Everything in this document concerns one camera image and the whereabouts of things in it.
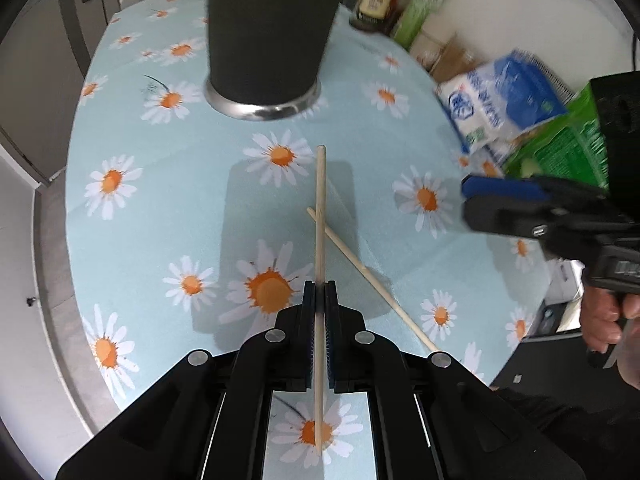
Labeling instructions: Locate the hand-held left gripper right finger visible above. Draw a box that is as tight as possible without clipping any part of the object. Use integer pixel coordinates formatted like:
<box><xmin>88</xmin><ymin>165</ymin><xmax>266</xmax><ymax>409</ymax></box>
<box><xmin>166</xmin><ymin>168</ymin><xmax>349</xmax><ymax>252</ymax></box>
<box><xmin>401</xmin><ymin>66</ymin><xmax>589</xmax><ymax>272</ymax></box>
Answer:
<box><xmin>324</xmin><ymin>280</ymin><xmax>586</xmax><ymax>480</ymax></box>

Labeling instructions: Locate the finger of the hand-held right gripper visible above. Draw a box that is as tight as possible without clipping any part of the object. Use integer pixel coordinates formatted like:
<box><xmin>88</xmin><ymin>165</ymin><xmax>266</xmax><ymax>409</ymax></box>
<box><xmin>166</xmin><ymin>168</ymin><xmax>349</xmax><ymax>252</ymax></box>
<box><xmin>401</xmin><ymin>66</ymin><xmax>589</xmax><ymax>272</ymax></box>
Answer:
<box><xmin>462</xmin><ymin>198</ymin><xmax>626</xmax><ymax>242</ymax></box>
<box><xmin>461</xmin><ymin>174</ymin><xmax>608</xmax><ymax>202</ymax></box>

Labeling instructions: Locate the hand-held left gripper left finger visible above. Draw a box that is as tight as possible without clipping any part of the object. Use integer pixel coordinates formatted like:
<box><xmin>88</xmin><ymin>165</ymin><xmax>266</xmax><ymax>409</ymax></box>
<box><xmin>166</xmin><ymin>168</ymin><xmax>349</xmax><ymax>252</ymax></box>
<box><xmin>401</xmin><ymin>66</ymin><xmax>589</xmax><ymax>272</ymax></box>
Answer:
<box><xmin>55</xmin><ymin>280</ymin><xmax>318</xmax><ymax>480</ymax></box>

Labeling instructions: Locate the wooden chopstick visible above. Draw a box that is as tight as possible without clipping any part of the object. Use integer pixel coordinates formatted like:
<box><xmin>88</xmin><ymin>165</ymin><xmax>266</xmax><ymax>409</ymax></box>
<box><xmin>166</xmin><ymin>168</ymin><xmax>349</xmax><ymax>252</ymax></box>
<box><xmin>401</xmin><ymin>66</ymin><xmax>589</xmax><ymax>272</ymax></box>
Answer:
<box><xmin>314</xmin><ymin>144</ymin><xmax>328</xmax><ymax>455</ymax></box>
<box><xmin>306</xmin><ymin>207</ymin><xmax>440</xmax><ymax>353</ymax></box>

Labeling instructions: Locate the black cup with metal base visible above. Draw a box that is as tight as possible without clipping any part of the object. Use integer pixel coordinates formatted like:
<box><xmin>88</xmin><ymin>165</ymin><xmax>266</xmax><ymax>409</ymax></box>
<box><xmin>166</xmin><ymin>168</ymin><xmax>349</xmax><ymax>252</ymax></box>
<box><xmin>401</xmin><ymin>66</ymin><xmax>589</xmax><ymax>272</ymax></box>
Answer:
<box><xmin>202</xmin><ymin>0</ymin><xmax>356</xmax><ymax>120</ymax></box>

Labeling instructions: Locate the person's right hand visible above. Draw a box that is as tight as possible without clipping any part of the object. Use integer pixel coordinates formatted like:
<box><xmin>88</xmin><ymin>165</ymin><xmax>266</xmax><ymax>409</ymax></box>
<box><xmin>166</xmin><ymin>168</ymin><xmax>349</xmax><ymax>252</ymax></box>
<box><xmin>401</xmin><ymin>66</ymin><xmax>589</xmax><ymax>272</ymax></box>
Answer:
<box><xmin>580</xmin><ymin>286</ymin><xmax>640</xmax><ymax>396</ymax></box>

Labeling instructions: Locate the green box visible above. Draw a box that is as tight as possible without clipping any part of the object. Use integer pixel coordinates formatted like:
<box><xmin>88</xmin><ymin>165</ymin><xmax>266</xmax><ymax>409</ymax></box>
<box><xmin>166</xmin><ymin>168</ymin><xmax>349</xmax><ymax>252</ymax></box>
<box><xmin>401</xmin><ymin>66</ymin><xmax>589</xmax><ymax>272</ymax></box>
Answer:
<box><xmin>502</xmin><ymin>85</ymin><xmax>612</xmax><ymax>192</ymax></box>

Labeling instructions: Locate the white box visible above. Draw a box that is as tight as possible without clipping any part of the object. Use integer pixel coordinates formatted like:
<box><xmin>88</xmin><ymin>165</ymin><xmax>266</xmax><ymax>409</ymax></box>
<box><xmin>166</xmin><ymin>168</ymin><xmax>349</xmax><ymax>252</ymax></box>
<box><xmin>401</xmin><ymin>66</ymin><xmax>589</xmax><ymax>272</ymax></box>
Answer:
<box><xmin>542</xmin><ymin>259</ymin><xmax>587</xmax><ymax>306</ymax></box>

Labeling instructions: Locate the white and blue bag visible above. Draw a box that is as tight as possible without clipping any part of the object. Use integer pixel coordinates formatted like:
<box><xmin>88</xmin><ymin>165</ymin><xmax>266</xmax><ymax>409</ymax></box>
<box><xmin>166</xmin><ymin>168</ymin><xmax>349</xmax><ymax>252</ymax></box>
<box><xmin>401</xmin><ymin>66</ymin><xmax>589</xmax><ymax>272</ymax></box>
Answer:
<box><xmin>434</xmin><ymin>49</ymin><xmax>576</xmax><ymax>157</ymax></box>

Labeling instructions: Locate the black device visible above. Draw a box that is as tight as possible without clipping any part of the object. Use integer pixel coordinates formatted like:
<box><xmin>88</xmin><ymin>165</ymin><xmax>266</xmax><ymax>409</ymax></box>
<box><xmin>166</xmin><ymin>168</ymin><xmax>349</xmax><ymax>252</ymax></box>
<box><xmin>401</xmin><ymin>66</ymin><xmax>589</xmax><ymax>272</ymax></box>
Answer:
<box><xmin>527</xmin><ymin>302</ymin><xmax>586</xmax><ymax>343</ymax></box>

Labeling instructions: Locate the cardboard box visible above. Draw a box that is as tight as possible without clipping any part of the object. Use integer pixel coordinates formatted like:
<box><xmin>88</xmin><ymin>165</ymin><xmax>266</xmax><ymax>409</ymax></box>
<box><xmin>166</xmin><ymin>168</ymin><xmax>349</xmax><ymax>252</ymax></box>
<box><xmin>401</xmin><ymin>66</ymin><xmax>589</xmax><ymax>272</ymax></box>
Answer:
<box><xmin>415</xmin><ymin>34</ymin><xmax>483</xmax><ymax>83</ymax></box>

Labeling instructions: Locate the daisy print tablecloth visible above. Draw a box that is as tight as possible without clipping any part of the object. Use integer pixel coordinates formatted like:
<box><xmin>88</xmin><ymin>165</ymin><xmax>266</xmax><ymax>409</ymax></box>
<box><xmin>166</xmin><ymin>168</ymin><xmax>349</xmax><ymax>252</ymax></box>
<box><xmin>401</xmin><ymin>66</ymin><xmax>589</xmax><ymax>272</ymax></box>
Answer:
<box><xmin>65</xmin><ymin>0</ymin><xmax>556</xmax><ymax>480</ymax></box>

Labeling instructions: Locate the green packet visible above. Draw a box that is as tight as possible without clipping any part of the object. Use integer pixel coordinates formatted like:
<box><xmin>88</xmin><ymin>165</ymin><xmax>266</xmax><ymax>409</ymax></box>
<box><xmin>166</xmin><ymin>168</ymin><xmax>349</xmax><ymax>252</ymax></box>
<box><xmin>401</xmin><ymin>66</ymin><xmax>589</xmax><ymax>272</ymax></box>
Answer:
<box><xmin>392</xmin><ymin>0</ymin><xmax>453</xmax><ymax>51</ymax></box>

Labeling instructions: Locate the person's dark clothing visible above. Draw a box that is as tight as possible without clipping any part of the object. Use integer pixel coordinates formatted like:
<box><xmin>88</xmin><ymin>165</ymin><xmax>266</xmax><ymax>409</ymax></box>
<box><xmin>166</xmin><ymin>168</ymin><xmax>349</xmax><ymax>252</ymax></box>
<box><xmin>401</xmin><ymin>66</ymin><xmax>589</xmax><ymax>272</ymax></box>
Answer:
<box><xmin>492</xmin><ymin>332</ymin><xmax>640</xmax><ymax>480</ymax></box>

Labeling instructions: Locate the grey cabinet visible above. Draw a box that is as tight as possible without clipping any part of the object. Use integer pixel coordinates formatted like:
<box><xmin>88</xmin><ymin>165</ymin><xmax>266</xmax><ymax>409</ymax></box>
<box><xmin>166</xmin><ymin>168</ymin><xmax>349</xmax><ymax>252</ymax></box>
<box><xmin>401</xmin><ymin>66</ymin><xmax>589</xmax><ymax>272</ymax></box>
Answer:
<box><xmin>0</xmin><ymin>0</ymin><xmax>136</xmax><ymax>191</ymax></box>

